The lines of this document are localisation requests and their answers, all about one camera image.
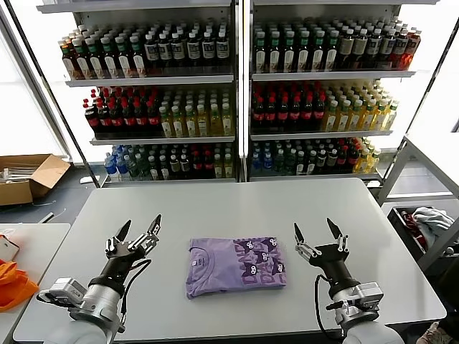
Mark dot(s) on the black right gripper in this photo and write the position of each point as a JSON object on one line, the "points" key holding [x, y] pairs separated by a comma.
{"points": [[331, 265]]}

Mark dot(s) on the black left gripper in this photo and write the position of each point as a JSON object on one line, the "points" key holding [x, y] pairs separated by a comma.
{"points": [[120, 265]]}

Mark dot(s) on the purple t-shirt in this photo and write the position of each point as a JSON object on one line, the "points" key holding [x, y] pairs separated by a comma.
{"points": [[222, 268]]}

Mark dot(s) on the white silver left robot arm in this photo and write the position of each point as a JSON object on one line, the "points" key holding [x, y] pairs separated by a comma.
{"points": [[89, 315]]}

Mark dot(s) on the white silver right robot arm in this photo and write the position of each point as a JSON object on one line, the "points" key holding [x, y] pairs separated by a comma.
{"points": [[362, 322]]}

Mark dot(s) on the green tinted bottle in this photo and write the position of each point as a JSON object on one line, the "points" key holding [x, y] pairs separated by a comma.
{"points": [[291, 164], [143, 169], [133, 169], [280, 164]]}

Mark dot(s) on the blue water bottle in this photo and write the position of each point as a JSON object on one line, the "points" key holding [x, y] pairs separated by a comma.
{"points": [[268, 165], [109, 168], [256, 165], [122, 169]]}

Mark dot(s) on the small white floor object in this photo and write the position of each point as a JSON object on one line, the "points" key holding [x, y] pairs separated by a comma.
{"points": [[86, 180]]}

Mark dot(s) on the dark bottle grey label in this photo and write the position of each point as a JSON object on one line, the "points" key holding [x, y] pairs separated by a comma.
{"points": [[174, 166], [346, 48], [361, 47], [322, 159], [185, 166], [332, 159]]}

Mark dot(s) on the black plastic crate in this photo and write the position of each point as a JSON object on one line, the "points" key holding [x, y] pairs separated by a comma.
{"points": [[398, 218]]}

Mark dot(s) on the cola bottle red cap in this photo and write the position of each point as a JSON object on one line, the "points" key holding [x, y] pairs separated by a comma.
{"points": [[295, 115], [154, 122], [307, 115], [353, 159], [142, 122], [197, 166], [208, 166], [104, 123], [90, 123], [343, 159], [271, 116], [319, 114], [258, 116], [117, 123], [129, 122], [283, 115]]}

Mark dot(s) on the yellow juice bottle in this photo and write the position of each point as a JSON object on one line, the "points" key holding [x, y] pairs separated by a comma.
{"points": [[344, 120], [363, 163], [374, 162], [227, 124], [368, 119], [381, 118], [214, 124], [228, 167], [166, 127], [392, 118], [219, 168], [356, 119], [332, 120], [191, 126], [179, 126], [202, 125]]}

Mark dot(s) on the red cloth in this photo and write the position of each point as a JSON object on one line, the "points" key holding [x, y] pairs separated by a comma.
{"points": [[412, 233]]}

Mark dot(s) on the white side table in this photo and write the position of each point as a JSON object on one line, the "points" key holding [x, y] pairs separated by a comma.
{"points": [[39, 243]]}

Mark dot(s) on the brown cardboard box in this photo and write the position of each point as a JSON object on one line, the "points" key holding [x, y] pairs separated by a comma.
{"points": [[46, 175]]}

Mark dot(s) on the white grey cloth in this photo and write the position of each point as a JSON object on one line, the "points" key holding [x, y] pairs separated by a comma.
{"points": [[430, 216]]}

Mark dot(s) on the small white box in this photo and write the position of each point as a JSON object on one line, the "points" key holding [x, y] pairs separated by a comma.
{"points": [[7, 249]]}

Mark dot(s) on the orange cloth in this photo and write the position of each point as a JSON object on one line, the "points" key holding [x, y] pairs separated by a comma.
{"points": [[14, 283]]}

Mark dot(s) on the white packing inserts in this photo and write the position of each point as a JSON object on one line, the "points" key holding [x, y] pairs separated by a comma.
{"points": [[18, 171]]}

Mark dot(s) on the black metal pole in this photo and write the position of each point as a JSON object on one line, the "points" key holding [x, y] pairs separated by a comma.
{"points": [[408, 125], [51, 93]]}

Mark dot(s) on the grey metal shelf rack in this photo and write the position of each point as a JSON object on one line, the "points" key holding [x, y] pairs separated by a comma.
{"points": [[322, 76], [143, 81]]}

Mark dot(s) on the pink patterned fabric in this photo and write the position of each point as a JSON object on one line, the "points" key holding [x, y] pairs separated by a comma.
{"points": [[443, 335]]}

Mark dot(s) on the dark bottle green cap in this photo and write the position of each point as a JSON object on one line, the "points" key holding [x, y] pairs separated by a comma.
{"points": [[275, 59], [290, 58], [318, 57], [138, 64], [260, 59], [95, 64], [332, 56], [109, 64], [123, 64], [304, 58]]}

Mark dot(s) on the red tea bottle white cap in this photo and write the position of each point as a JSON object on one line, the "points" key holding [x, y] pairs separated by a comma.
{"points": [[68, 66], [80, 64]]}

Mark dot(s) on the dark bottle black white label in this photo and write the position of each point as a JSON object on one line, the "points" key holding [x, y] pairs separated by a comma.
{"points": [[193, 50], [208, 49], [178, 51], [152, 52], [165, 51], [222, 49], [401, 46], [376, 46], [389, 46]]}

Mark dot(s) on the red drink bottle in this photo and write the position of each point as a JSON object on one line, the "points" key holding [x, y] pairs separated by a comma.
{"points": [[414, 48]]}

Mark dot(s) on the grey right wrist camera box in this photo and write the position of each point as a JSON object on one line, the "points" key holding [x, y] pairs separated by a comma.
{"points": [[369, 294]]}

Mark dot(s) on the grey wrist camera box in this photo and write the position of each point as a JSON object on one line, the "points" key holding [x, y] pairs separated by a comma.
{"points": [[64, 291], [369, 294]]}

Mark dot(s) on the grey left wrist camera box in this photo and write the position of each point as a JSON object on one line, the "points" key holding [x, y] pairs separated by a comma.
{"points": [[64, 291]]}

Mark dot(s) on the grey metal frame table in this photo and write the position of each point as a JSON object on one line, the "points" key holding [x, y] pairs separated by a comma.
{"points": [[394, 168]]}

